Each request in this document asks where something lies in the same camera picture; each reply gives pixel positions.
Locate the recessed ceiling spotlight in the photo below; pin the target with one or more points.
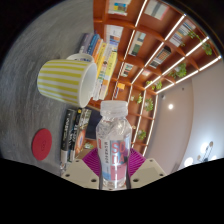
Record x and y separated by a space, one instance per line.
170 106

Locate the branched ceiling lamp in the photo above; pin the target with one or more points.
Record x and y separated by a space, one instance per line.
203 151

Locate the dark office chair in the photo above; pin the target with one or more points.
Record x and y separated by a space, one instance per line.
95 123

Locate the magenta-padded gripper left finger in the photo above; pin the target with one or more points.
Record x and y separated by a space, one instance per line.
78 171

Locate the clear plastic soda water bottle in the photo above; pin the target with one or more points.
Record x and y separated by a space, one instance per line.
113 150

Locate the yellow striped white mug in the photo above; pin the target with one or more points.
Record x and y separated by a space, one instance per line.
61 81

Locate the stack of dark books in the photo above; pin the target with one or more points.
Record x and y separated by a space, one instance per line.
71 133

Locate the orange wooden shelf unit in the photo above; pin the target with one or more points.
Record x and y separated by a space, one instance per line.
150 50

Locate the flat round red coaster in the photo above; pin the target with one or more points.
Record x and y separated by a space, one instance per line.
42 144

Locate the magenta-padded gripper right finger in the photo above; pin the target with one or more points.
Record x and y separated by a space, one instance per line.
148 171

